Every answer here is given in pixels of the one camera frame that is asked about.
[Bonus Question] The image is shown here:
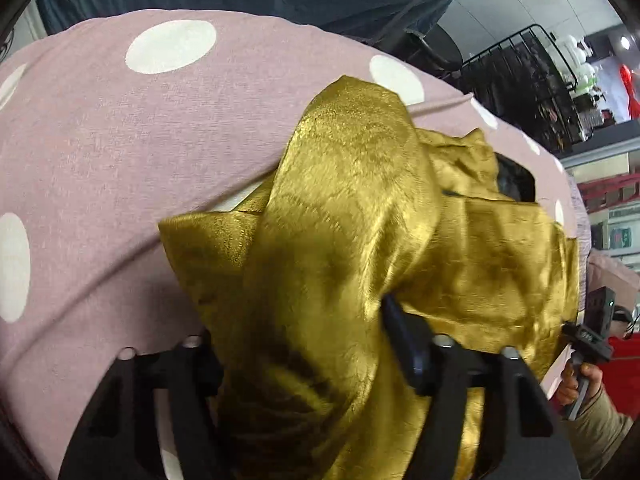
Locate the golden satin jacket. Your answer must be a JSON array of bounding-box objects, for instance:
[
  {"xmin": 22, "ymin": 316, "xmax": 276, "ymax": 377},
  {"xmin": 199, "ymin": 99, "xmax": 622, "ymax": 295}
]
[{"xmin": 159, "ymin": 75, "xmax": 583, "ymax": 480}]

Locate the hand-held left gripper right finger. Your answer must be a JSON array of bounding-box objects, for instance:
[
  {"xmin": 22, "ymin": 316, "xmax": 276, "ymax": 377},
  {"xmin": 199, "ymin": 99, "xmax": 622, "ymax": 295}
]
[{"xmin": 381, "ymin": 294, "xmax": 581, "ymax": 480}]

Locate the red metal rail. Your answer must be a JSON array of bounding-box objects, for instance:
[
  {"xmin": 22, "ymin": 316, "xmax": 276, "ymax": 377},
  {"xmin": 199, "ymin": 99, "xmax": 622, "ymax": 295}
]
[{"xmin": 575, "ymin": 172, "xmax": 640, "ymax": 212}]

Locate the red cloth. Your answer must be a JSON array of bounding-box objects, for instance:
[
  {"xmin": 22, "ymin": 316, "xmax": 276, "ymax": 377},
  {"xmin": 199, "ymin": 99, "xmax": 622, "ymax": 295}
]
[{"xmin": 597, "ymin": 335, "xmax": 640, "ymax": 417}]

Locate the pink polka dot blanket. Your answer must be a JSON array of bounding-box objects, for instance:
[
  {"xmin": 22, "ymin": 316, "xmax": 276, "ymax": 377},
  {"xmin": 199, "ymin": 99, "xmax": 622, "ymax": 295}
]
[{"xmin": 0, "ymin": 9, "xmax": 582, "ymax": 480}]

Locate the pink cushion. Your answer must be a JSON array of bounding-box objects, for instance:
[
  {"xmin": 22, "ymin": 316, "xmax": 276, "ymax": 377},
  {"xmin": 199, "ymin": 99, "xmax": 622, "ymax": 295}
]
[{"xmin": 585, "ymin": 250, "xmax": 640, "ymax": 312}]

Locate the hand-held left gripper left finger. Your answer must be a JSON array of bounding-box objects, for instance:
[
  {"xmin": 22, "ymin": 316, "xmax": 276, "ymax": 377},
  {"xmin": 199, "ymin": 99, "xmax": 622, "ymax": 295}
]
[{"xmin": 57, "ymin": 335, "xmax": 226, "ymax": 480}]

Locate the black wire rack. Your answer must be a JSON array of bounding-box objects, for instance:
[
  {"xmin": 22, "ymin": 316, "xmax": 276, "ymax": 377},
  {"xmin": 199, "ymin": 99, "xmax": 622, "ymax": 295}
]
[{"xmin": 459, "ymin": 22, "xmax": 595, "ymax": 145}]

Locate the black round stool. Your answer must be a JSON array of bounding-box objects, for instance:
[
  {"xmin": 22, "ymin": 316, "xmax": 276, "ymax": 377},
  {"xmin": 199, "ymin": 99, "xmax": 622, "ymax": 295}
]
[{"xmin": 405, "ymin": 25, "xmax": 464, "ymax": 74}]

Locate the person's right hand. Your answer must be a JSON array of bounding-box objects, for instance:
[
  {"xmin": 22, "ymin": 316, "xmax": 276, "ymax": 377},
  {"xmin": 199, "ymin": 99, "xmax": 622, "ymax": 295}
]
[{"xmin": 555, "ymin": 361, "xmax": 607, "ymax": 407}]

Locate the person's right forearm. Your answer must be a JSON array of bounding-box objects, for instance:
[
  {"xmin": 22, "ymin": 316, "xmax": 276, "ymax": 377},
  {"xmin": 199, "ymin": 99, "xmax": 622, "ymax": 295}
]
[{"xmin": 564, "ymin": 386, "xmax": 640, "ymax": 480}]

